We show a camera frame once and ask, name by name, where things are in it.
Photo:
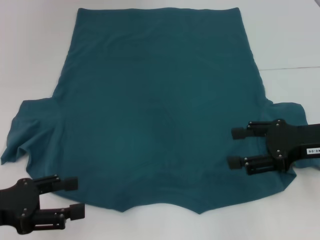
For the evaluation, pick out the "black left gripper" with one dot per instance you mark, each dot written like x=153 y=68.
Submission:
x=20 y=202

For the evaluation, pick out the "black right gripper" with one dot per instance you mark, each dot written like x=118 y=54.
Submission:
x=290 y=140

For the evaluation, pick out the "teal blue t-shirt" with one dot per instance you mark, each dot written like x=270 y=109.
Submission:
x=155 y=105

